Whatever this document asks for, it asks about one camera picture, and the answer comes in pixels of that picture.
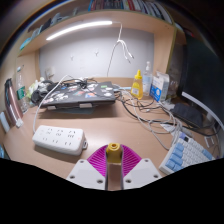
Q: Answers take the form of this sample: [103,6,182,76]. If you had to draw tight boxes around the white blue keyboard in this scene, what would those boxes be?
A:
[158,131,216,176]

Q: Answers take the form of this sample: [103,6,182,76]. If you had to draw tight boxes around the black pouch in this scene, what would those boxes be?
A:
[172,102,205,130]

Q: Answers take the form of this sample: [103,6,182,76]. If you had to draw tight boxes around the white cylindrical container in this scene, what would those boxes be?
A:
[0,111,11,135]

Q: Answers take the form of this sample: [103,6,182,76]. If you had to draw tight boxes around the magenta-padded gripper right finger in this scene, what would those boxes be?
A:
[120,144,163,191]

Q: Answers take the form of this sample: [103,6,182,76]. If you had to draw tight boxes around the yellow squeeze bottle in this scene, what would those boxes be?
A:
[130,69,145,101]

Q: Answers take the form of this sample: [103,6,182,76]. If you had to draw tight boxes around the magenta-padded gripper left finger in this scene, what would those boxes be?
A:
[65,145,110,191]

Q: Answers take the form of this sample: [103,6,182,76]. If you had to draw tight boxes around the white hanging multi-head cable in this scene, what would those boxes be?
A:
[106,21,135,79]

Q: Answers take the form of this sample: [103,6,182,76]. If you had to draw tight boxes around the black desk cable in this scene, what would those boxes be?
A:
[116,92,215,138]

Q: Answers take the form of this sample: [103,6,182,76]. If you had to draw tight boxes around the blue white box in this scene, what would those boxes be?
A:
[149,71,171,103]

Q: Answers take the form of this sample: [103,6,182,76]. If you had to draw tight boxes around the grey laptop stand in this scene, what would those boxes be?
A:
[46,102,96,116]

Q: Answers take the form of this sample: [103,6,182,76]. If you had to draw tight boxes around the white power strip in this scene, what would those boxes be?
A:
[31,124,89,157]

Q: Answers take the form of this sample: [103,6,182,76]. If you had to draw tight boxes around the white LED light bar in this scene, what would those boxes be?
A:
[45,20,114,42]

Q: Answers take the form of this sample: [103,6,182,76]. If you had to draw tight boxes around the wooden shelf with books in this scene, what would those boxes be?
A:
[18,0,188,56]

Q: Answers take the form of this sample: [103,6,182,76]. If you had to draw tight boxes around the clear pump bottle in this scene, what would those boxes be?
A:
[142,60,154,98]

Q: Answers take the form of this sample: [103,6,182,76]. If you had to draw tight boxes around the white power strip cable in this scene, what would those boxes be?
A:
[31,74,73,135]

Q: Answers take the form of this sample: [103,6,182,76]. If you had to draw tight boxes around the white desk cable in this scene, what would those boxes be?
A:
[122,89,183,151]

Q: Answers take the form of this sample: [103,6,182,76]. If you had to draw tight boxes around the black headphones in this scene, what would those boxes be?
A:
[30,79,58,105]

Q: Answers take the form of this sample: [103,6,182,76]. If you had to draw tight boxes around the black monitor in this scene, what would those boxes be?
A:
[181,35,224,130]

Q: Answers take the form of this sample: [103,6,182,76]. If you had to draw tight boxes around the black sticker-covered laptop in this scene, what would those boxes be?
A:
[39,80,118,110]

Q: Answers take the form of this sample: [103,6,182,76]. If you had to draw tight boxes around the white wall socket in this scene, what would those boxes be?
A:
[44,67,56,80]

